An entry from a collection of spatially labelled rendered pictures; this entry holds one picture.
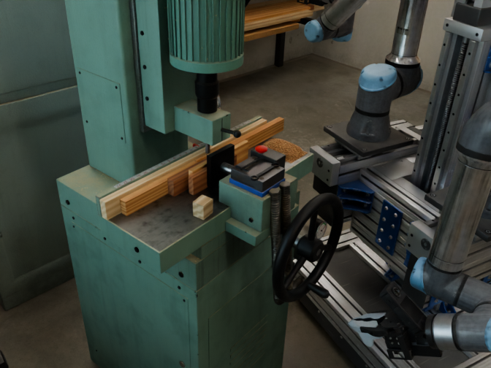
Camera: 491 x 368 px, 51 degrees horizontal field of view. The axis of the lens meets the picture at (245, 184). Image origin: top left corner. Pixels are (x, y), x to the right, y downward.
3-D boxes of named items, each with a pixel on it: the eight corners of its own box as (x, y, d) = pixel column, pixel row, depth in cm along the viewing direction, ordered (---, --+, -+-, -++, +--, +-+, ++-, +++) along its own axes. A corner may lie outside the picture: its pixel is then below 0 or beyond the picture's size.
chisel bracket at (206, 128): (212, 152, 129) (212, 121, 125) (174, 135, 136) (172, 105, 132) (231, 142, 134) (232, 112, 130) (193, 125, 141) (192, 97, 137)
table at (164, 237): (191, 296, 106) (190, 274, 103) (99, 236, 122) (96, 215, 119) (340, 182, 146) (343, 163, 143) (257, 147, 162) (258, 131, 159)
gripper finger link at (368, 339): (349, 348, 120) (385, 350, 114) (340, 326, 119) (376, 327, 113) (354, 341, 122) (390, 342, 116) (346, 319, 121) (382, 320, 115)
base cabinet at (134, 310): (200, 458, 162) (196, 294, 125) (88, 361, 193) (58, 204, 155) (283, 369, 192) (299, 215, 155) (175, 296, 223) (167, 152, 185)
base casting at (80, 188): (195, 293, 125) (194, 264, 120) (58, 204, 155) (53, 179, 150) (299, 214, 155) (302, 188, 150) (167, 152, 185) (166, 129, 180)
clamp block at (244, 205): (259, 234, 120) (261, 201, 115) (217, 212, 127) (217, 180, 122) (296, 207, 130) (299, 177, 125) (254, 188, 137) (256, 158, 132)
